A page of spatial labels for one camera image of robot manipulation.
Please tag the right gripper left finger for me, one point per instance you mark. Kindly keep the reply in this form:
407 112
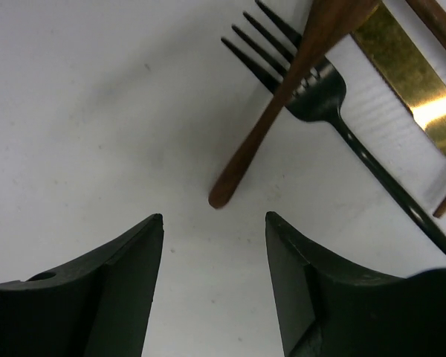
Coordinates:
95 305

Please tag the gold knife dark handle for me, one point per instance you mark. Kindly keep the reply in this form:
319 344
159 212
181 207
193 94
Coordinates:
405 70

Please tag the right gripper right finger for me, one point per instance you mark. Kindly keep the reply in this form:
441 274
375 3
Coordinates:
330 306

